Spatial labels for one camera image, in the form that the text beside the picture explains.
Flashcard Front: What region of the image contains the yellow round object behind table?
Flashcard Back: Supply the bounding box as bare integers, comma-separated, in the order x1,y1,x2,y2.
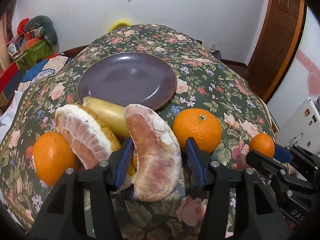
106,19,133,33

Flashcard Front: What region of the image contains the peeled pomelo segment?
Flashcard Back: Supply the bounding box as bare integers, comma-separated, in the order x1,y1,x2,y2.
124,104,182,202
54,103,121,170

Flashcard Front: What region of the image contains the large orange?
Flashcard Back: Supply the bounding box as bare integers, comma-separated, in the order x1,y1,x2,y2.
172,108,222,154
33,132,79,186

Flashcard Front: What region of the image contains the green gift box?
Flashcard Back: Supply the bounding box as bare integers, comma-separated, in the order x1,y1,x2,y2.
24,40,53,69

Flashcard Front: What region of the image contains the large orange on left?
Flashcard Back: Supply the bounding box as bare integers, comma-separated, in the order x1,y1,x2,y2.
33,132,79,186

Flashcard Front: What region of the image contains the white appliance with stickers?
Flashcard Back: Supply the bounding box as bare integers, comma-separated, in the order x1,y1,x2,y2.
276,97,319,155

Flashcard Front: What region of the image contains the large orange on right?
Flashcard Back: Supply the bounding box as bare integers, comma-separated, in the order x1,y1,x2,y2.
172,108,222,154

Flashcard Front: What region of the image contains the patchwork quilt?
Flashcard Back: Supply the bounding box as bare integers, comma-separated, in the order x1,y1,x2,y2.
1,55,72,94

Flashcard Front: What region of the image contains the small mandarin orange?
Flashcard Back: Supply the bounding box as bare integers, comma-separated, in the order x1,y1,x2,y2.
249,133,275,158

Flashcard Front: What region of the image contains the purple ceramic plate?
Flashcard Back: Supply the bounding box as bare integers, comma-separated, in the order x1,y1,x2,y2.
77,52,177,110

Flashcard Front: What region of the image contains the floral green tablecloth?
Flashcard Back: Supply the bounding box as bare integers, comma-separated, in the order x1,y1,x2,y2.
1,24,273,239

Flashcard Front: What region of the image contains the brown wooden door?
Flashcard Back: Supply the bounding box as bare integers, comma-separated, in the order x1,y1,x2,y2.
247,0,307,102

